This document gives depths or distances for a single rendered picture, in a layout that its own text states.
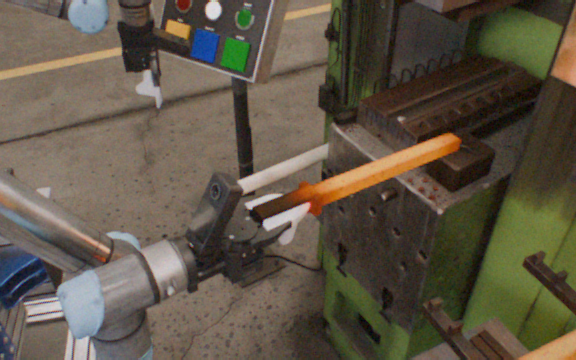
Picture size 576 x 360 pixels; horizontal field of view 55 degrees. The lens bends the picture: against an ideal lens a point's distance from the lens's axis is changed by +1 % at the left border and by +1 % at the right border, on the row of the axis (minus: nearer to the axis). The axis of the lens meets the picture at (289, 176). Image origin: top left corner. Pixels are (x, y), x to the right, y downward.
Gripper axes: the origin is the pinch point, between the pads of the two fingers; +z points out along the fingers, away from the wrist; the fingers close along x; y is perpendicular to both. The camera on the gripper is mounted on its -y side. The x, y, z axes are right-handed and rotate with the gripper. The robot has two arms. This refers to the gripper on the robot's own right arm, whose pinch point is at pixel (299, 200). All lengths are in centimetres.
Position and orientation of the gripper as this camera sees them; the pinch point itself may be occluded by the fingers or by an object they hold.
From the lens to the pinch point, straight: 82.9
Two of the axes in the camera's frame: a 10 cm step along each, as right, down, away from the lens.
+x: 5.6, 5.5, -6.2
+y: -0.3, 7.7, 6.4
